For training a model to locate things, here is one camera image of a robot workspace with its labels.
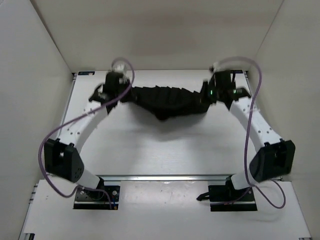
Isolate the dark right corner label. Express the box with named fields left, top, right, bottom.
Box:
left=230, top=69, right=243, bottom=74

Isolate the dark left corner label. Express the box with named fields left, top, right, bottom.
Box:
left=77, top=71, right=95, bottom=76

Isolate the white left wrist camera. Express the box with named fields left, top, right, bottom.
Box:
left=111, top=63, right=127, bottom=75

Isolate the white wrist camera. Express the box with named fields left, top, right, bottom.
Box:
left=209, top=62, right=225, bottom=74
left=111, top=63, right=127, bottom=75

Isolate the dark corner label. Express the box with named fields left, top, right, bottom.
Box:
left=230, top=69, right=243, bottom=74
left=77, top=71, right=95, bottom=76

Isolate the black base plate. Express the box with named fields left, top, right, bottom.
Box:
left=73, top=182, right=121, bottom=211
left=196, top=185, right=258, bottom=212

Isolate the black pleated skirt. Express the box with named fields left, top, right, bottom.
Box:
left=121, top=86, right=210, bottom=121

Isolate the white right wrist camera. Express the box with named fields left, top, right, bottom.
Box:
left=209, top=62, right=225, bottom=74

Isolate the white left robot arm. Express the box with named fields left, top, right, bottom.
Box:
left=38, top=69, right=132, bottom=199

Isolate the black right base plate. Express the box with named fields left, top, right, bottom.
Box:
left=196, top=185, right=258, bottom=212

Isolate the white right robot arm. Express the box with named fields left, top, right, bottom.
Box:
left=200, top=70, right=296, bottom=200

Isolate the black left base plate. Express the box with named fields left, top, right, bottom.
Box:
left=73, top=182, right=121, bottom=211

